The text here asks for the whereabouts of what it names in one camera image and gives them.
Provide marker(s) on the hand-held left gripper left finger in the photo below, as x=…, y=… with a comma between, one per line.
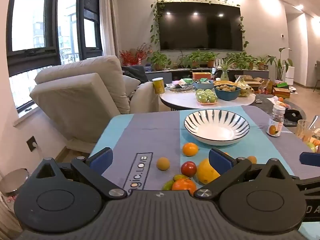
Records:
x=101, y=161

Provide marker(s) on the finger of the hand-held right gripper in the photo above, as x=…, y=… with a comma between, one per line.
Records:
x=311, y=159

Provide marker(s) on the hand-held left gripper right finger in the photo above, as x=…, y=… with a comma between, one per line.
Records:
x=220, y=161

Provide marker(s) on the yellow lemon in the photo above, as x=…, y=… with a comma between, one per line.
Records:
x=206, y=172

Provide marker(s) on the white bowl with dark stripes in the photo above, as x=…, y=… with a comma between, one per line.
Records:
x=215, y=130

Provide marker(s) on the brown longan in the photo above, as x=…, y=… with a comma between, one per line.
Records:
x=163, y=163
x=252, y=159

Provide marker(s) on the small red fruit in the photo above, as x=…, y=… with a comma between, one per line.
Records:
x=188, y=168

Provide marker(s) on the clear drinking glass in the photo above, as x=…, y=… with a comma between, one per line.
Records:
x=303, y=130

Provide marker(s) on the metal spoon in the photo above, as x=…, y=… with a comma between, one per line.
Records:
x=313, y=122

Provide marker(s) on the clear jar with orange label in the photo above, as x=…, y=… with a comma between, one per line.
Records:
x=275, y=127

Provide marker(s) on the pack of green apples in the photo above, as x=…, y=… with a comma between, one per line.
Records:
x=206, y=97

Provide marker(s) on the small orange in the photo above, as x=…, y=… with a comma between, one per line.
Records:
x=280, y=99

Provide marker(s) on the blue bowl of longans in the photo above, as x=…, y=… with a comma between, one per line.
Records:
x=227, y=93

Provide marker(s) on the dark oval side table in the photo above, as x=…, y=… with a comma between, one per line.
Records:
x=265, y=105

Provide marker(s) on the white round coffee table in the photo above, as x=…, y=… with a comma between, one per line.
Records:
x=182, y=100

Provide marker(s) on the beige sofa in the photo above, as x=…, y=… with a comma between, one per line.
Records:
x=75, y=92

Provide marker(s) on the green and orange box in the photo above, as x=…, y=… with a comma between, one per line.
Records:
x=282, y=90

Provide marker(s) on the teal snack basket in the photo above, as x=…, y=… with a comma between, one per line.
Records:
x=203, y=83

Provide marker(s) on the beige pillow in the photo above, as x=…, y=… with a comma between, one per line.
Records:
x=131, y=85

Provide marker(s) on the glass snack tray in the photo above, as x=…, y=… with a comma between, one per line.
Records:
x=180, y=87

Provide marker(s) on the brown cardboard boxes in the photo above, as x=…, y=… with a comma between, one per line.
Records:
x=257, y=83

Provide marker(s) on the white floor appliance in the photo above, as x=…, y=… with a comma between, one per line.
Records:
x=291, y=75

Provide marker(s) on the glass vase with green plant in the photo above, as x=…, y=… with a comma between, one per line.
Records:
x=225, y=72

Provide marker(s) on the round metal lid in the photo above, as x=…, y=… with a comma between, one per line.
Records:
x=13, y=181

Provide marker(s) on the dark jacket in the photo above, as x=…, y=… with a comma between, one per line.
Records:
x=136, y=73

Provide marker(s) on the yellow cup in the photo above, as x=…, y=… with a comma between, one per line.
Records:
x=158, y=86

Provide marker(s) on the tall leafy plant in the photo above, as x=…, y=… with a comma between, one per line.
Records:
x=278, y=63

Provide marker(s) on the row of green potted plants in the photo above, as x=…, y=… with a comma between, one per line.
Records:
x=197, y=58

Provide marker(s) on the red flowering plant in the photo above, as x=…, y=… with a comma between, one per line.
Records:
x=132, y=56

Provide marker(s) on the narrow black framed window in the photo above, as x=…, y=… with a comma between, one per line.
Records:
x=90, y=50

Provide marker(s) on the large black framed window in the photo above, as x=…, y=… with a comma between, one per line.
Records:
x=32, y=52

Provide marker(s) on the beige curtain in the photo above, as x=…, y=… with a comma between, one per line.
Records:
x=108, y=17

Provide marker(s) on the black wall socket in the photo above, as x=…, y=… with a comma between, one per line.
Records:
x=32, y=143

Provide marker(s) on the black wall television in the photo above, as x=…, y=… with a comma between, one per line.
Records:
x=200, y=26

